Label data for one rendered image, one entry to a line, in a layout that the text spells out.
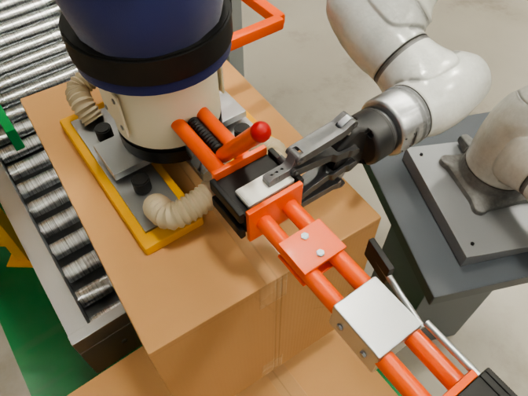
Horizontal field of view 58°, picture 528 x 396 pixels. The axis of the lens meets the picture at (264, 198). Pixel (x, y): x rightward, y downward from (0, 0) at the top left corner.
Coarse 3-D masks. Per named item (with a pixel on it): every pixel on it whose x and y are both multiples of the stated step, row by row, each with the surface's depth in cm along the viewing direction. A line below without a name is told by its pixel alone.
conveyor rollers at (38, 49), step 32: (0, 0) 208; (32, 0) 213; (0, 32) 196; (32, 32) 195; (0, 64) 180; (32, 64) 185; (64, 64) 184; (0, 96) 169; (32, 128) 162; (32, 160) 151; (32, 192) 146; (64, 192) 143; (64, 224) 138; (64, 256) 134; (96, 256) 130; (96, 288) 124
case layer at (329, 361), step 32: (320, 352) 114; (352, 352) 114; (96, 384) 109; (128, 384) 109; (160, 384) 109; (256, 384) 109; (288, 384) 109; (320, 384) 109; (352, 384) 109; (384, 384) 109
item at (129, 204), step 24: (72, 120) 85; (96, 120) 84; (96, 168) 78; (144, 168) 77; (120, 192) 74; (144, 192) 73; (168, 192) 74; (144, 216) 71; (144, 240) 69; (168, 240) 70
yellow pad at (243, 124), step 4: (248, 116) 85; (252, 116) 85; (240, 120) 84; (244, 120) 84; (248, 120) 84; (252, 120) 85; (256, 120) 85; (232, 124) 83; (236, 124) 80; (240, 124) 80; (244, 124) 80; (248, 124) 83; (252, 124) 83; (228, 128) 83; (232, 128) 83; (236, 128) 79; (240, 128) 79; (244, 128) 79; (232, 132) 82; (236, 132) 79; (240, 132) 79; (272, 136) 82; (232, 160) 79
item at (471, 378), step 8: (464, 376) 44; (472, 376) 44; (456, 384) 44; (464, 384) 44; (472, 384) 44; (480, 384) 43; (448, 392) 43; (456, 392) 43; (464, 392) 43; (472, 392) 43; (480, 392) 43; (488, 392) 43
